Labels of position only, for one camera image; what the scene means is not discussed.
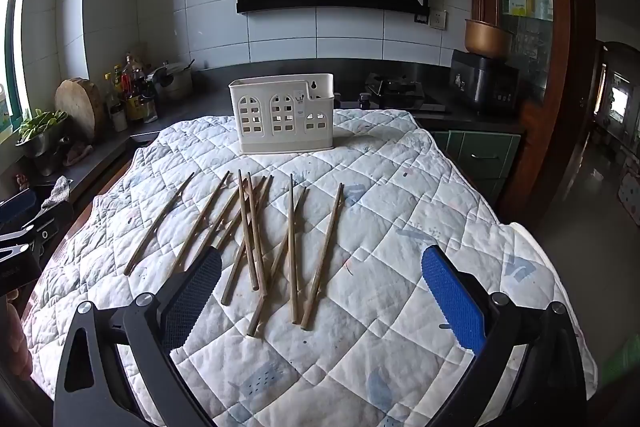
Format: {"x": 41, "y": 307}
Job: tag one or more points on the wooden glass-door cabinet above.
{"x": 560, "y": 107}

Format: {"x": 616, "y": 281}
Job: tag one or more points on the grey dish rag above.
{"x": 57, "y": 192}

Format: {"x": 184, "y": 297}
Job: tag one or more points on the person's left hand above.
{"x": 12, "y": 342}

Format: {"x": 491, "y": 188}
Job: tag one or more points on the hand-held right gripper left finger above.
{"x": 195, "y": 297}

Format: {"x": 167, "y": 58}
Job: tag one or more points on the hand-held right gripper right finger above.
{"x": 452, "y": 302}

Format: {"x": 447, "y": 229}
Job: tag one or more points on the white quilted blanket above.
{"x": 400, "y": 187}

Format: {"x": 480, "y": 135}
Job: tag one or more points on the brown inner cooking pot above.
{"x": 487, "y": 39}

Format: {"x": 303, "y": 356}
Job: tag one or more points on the yellow-capped bottle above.
{"x": 112, "y": 94}

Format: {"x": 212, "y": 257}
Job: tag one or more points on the metal bowl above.
{"x": 40, "y": 147}

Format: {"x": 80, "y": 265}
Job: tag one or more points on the row of wooden chopsticks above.
{"x": 293, "y": 257}

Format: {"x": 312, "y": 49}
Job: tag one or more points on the yellow-labelled jar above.
{"x": 137, "y": 109}

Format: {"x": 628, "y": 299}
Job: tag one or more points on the white plastic utensil holder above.
{"x": 280, "y": 89}

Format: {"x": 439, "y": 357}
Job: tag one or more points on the black gas stove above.
{"x": 395, "y": 94}

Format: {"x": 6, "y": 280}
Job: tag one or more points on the black countertop appliance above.
{"x": 480, "y": 82}

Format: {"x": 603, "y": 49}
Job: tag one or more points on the window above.
{"x": 20, "y": 32}

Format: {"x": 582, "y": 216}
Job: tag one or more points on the lidded metal cooker pot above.
{"x": 175, "y": 82}

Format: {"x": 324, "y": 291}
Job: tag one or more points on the small white cup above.
{"x": 119, "y": 121}

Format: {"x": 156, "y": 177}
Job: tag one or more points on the green base cabinet door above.
{"x": 480, "y": 152}

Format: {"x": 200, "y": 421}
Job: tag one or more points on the round wooden cutting board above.
{"x": 77, "y": 107}

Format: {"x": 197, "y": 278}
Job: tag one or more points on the pink cloth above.
{"x": 77, "y": 154}

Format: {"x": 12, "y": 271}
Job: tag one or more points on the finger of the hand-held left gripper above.
{"x": 17, "y": 269}
{"x": 17, "y": 207}

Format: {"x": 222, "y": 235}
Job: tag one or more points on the green leafy vegetables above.
{"x": 40, "y": 122}

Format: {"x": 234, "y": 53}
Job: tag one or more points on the black wall plug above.
{"x": 421, "y": 18}

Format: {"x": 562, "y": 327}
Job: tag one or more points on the white wall socket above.
{"x": 438, "y": 19}

